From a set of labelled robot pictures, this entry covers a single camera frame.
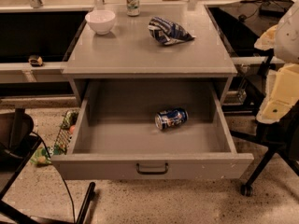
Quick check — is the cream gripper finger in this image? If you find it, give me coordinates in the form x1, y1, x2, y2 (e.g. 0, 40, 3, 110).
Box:
254, 25, 278, 50
256, 63, 299, 124

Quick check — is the blue pepsi can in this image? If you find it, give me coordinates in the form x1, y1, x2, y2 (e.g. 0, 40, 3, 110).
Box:
155, 107, 188, 131

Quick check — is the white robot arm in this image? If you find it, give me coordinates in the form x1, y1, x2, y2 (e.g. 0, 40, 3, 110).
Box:
254, 1, 299, 124

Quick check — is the grey cabinet counter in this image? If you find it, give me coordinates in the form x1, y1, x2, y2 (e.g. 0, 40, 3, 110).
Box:
62, 2, 238, 105

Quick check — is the green white soda can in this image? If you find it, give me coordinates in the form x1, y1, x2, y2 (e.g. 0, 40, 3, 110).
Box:
126, 0, 140, 16

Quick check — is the grey open drawer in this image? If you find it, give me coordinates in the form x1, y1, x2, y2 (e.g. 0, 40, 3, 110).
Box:
51, 79, 253, 180

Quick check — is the black power adapter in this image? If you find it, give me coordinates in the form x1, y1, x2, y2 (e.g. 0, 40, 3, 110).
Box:
259, 2, 285, 17

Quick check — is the black office chair right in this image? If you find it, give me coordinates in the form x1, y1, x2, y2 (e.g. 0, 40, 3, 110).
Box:
222, 49, 299, 198

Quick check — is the blue white chip bag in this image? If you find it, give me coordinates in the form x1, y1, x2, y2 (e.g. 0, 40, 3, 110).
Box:
148, 17, 195, 46

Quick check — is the white bowl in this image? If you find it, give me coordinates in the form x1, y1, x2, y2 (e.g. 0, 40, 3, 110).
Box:
85, 10, 116, 35

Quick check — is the yellow black tape measure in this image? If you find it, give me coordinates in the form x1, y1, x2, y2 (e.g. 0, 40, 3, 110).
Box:
28, 55, 43, 67

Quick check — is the black chair left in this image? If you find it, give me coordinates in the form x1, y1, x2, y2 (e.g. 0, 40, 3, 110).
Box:
0, 107, 97, 224

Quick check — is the black drawer handle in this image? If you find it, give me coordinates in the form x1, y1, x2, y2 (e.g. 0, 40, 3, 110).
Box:
135, 163, 169, 175

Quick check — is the black cable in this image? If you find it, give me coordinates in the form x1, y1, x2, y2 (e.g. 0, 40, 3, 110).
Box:
31, 131, 77, 224

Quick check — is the wire basket with snacks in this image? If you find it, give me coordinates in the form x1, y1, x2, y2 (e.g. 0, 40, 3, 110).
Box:
30, 110, 78, 165

